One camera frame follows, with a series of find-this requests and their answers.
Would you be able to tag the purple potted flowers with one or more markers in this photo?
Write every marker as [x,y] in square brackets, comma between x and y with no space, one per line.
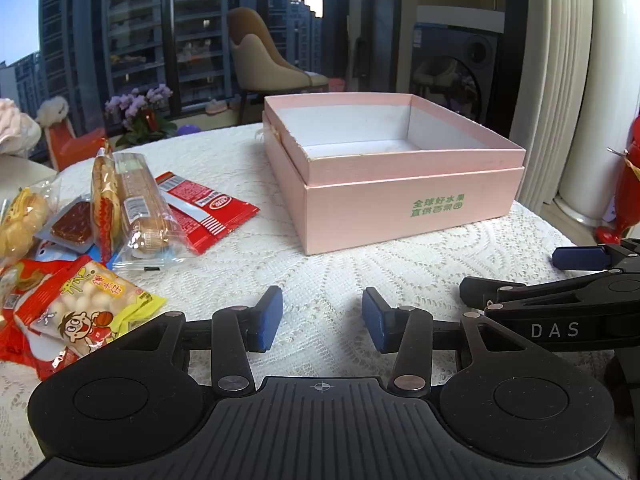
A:
[142,120]

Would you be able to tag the black framed glass door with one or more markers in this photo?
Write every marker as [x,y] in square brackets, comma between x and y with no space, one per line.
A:
[382,35]

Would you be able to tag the dark washing machine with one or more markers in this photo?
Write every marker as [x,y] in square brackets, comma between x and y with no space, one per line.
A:
[460,70]

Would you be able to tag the plain red snack packet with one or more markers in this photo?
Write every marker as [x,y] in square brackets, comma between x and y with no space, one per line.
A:
[30,355]

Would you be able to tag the orange snack clear packet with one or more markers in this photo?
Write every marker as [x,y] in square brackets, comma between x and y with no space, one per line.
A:
[12,287]

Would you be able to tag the pink fluffy blanket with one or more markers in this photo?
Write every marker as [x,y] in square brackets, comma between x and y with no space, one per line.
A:
[15,125]

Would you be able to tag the purple ball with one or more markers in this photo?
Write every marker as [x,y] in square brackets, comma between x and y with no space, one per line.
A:
[189,130]

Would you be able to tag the red figurine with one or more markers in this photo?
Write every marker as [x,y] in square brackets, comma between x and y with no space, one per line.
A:
[627,185]

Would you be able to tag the pink slippers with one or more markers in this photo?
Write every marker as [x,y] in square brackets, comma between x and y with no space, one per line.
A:
[217,107]

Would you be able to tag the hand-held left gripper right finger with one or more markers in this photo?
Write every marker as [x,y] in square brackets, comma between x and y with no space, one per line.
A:
[375,320]

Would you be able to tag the red white-label snack packet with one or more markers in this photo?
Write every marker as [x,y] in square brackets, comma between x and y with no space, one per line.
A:
[220,215]

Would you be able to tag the blue biscuit box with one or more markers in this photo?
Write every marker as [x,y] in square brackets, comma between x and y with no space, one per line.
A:
[50,252]

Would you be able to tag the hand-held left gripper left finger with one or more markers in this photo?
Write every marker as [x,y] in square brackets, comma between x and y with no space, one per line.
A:
[265,320]

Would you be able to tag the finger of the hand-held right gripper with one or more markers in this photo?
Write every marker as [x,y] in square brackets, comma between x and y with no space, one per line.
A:
[477,291]
[580,258]

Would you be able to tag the pink cardboard box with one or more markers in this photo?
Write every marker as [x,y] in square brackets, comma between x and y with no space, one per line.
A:
[400,210]

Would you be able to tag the orange toy horse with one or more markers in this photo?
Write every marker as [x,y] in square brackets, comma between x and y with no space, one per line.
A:
[70,142]

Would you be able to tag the cream curtain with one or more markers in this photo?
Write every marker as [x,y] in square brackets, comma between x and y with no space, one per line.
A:
[575,85]

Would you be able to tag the white shelf board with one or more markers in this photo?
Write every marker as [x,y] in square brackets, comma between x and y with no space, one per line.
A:
[460,16]

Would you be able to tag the long clear biscuit packet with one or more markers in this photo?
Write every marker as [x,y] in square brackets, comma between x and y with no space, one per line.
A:
[140,195]

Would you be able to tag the pink bag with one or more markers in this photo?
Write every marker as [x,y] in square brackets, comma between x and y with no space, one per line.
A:
[336,83]

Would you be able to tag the brown square snack packet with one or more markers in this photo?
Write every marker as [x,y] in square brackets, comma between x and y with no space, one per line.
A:
[67,225]

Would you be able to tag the cartoon milk ball packet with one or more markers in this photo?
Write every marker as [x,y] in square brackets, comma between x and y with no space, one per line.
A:
[85,305]

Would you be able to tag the yellow bread packet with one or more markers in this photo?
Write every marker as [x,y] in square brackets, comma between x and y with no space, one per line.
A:
[20,230]

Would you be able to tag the beige brown chair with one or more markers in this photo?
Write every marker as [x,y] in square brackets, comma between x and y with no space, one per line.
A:
[265,60]

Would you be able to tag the red-edged sandwich biscuit packet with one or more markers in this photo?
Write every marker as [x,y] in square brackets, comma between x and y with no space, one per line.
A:
[105,195]

